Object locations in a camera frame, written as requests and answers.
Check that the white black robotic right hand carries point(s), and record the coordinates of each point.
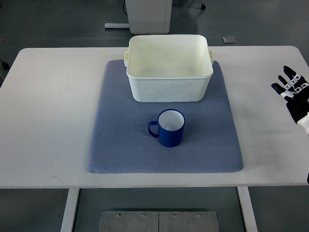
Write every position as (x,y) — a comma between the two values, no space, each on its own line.
(295,91)

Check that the blue enamel mug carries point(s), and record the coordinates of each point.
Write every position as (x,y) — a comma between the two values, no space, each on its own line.
(168,128)

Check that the white plastic box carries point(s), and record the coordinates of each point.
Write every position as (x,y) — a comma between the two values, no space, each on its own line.
(168,68)

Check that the grey floor outlet plate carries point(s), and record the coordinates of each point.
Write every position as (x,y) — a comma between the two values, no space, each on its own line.
(229,40)

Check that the right white table leg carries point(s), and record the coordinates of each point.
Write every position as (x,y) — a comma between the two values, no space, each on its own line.
(247,209)

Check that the white table leg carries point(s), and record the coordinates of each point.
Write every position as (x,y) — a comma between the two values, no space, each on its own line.
(247,209)
(70,210)

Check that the white cabinet in background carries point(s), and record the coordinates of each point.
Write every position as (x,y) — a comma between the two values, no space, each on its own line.
(149,16)

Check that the blue quilted mat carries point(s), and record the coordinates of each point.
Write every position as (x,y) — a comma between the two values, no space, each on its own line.
(121,143)

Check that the grey table foot bar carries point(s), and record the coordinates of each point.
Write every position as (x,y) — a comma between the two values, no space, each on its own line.
(116,26)

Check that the left white table leg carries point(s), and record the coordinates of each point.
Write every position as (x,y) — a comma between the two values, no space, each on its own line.
(70,210)

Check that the black chair caster left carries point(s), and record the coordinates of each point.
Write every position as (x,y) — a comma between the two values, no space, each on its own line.
(4,64)

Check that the metal base plate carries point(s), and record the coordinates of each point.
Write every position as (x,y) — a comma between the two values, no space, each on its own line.
(158,221)

